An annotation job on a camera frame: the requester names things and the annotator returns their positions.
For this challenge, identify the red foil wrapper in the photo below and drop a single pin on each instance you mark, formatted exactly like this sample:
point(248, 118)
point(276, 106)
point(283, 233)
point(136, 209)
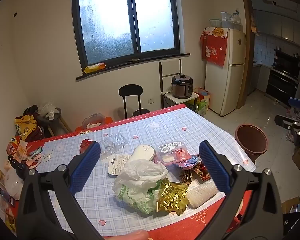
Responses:
point(197, 172)

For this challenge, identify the white plastic bag green print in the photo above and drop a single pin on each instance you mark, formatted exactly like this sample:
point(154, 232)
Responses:
point(137, 180)

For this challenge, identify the dark electric pressure cooker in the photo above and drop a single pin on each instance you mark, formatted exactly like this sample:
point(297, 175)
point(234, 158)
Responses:
point(182, 86)

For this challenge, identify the clear bowl with pink contents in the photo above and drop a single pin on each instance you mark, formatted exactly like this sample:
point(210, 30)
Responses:
point(93, 122)

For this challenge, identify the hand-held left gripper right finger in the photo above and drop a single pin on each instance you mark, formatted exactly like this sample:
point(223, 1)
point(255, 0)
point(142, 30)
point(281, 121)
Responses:
point(213, 167)

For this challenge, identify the black round chair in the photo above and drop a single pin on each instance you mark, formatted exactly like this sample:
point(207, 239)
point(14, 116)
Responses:
point(130, 90)

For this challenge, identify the grey kitchen wall cabinets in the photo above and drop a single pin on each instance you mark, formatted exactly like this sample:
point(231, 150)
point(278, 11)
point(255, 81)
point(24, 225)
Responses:
point(282, 27)

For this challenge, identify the white foam net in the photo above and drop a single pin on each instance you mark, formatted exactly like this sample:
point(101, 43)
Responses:
point(202, 193)

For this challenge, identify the black window sill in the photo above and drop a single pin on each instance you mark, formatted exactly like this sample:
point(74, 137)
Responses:
point(130, 63)

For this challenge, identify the shiny red wrapper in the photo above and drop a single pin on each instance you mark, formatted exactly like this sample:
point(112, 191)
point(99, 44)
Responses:
point(85, 145)

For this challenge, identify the pile of pastel plastic spoons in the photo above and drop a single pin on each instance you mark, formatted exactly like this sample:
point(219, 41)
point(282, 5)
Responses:
point(35, 156)

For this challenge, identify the black frame side table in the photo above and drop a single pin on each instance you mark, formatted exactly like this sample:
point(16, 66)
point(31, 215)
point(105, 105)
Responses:
point(168, 96)

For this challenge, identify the white round bowl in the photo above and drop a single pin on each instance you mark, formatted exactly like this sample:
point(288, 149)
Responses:
point(12, 185)

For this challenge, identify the white oval plastic case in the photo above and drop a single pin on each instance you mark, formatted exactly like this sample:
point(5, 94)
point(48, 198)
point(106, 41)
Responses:
point(141, 153)

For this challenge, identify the black kitchen stove unit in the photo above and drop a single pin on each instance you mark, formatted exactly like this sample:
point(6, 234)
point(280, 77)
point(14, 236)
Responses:
point(285, 77)

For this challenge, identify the wooden door frame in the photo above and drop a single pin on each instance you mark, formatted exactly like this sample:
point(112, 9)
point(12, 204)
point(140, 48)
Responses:
point(243, 42)

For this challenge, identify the white wall socket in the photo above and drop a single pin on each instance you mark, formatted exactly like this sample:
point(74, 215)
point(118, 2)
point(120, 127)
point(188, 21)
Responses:
point(151, 101)

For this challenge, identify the clear plastic bowl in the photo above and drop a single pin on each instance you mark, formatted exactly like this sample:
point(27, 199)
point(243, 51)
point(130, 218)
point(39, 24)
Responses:
point(215, 22)

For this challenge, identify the gold foil wrapper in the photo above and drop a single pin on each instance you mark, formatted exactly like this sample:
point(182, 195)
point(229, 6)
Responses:
point(172, 195)

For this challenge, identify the black bottle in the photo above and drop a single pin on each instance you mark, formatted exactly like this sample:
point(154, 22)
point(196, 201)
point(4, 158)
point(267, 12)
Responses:
point(20, 168)

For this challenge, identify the yellow brown clothes pile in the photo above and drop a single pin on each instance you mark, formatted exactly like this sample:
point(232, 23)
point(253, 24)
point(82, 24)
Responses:
point(27, 127)

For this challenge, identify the clear plastic blister package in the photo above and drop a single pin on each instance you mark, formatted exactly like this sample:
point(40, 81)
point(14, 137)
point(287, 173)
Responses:
point(113, 143)

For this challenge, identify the cream refrigerator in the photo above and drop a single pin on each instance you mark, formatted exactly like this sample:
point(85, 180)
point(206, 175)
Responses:
point(232, 80)

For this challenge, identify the brown plastic trash bin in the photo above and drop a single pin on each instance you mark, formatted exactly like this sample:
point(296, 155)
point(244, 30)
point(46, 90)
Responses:
point(251, 140)

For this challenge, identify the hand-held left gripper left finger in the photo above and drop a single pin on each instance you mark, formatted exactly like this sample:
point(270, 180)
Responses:
point(86, 167)

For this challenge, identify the red printed cloth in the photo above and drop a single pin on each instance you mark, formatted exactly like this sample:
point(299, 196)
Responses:
point(213, 47)

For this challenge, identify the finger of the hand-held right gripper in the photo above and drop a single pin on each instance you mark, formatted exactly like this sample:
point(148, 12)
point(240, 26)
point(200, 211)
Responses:
point(284, 122)
point(298, 102)

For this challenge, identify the clear package with white label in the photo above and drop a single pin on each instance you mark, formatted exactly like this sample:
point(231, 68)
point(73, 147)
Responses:
point(171, 151)

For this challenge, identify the pink blue plastic wrapper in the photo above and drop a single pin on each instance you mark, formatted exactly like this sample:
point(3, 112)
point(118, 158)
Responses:
point(186, 162)

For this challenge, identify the yellow orange snack packet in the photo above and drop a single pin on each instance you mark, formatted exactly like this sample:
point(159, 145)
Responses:
point(94, 67)

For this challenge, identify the dark bin with clear bag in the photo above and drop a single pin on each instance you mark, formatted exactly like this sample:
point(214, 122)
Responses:
point(48, 112)

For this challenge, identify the person's left hand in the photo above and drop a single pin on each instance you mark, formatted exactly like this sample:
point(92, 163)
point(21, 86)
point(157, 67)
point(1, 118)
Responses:
point(135, 235)

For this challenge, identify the stacked clear plastic containers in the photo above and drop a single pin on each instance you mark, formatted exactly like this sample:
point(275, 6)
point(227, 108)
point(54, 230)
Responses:
point(225, 20)

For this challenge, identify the black framed window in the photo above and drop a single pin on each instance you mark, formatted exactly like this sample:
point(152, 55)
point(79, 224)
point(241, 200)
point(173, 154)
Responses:
point(107, 20)

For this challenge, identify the green red shopping bag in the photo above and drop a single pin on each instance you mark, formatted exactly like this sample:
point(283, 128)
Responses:
point(202, 102)

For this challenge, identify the white printed packaging card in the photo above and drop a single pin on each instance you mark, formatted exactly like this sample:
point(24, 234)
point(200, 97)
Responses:
point(117, 165)

